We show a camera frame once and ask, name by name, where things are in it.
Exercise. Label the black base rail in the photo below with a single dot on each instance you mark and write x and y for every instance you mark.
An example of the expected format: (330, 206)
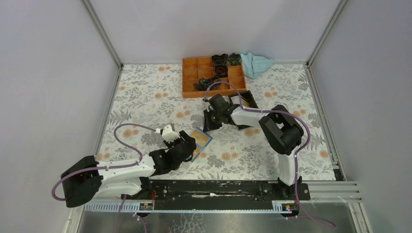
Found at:
(207, 195)

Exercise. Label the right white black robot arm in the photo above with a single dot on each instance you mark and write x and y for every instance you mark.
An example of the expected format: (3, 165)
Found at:
(280, 128)

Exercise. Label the black tangled band pile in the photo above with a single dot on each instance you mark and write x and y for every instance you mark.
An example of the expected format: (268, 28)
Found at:
(203, 83)

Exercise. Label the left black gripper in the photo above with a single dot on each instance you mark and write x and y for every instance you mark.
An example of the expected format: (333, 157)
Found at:
(179, 141)

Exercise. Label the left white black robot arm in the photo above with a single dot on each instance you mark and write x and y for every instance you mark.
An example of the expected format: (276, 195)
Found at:
(88, 179)

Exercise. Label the black rolled band top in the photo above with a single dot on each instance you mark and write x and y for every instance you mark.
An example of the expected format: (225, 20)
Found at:
(234, 59)

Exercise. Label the black rolled band left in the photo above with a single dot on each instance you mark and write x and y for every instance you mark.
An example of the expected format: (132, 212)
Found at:
(219, 59)

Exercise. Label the blue leather card holder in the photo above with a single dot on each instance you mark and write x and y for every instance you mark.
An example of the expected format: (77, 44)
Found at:
(198, 149)

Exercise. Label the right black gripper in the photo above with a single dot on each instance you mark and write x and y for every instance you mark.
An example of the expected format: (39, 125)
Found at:
(208, 125)

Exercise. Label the black rolled band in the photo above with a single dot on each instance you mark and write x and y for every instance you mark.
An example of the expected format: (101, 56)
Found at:
(219, 59)
(234, 59)
(221, 70)

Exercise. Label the white card in box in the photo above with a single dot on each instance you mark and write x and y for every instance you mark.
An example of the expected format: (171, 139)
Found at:
(237, 100)

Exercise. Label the black rolled band centre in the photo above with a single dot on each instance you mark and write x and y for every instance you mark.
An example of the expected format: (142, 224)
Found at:
(221, 70)

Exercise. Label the light blue folded cloth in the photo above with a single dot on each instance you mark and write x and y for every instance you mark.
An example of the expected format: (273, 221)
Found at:
(254, 66)

